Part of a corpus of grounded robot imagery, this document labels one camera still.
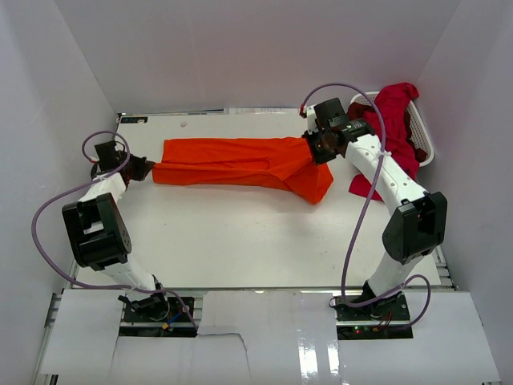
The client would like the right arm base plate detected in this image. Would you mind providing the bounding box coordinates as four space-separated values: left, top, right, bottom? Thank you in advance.
329 292 414 341

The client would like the white perforated laundry basket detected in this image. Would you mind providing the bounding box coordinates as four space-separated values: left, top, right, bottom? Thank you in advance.
350 91 434 167

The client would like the maroon t shirt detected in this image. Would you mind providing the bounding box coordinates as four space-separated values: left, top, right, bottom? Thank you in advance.
348 101 430 165

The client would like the pink magenta t shirt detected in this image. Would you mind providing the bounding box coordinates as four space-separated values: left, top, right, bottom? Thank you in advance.
347 83 419 197

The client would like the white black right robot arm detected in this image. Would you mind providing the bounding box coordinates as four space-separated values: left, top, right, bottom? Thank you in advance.
300 98 447 320

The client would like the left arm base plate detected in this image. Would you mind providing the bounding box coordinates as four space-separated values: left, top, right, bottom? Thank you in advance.
119 297 197 338

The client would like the orange t shirt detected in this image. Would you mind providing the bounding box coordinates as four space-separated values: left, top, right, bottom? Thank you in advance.
152 137 333 205

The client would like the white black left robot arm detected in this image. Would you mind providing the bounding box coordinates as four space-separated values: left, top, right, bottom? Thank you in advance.
62 140 170 321

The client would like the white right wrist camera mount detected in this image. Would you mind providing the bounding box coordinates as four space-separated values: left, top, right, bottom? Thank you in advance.
299 104 318 134

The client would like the printed paper sheet at wall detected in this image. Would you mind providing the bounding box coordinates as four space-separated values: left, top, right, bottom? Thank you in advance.
224 107 298 116

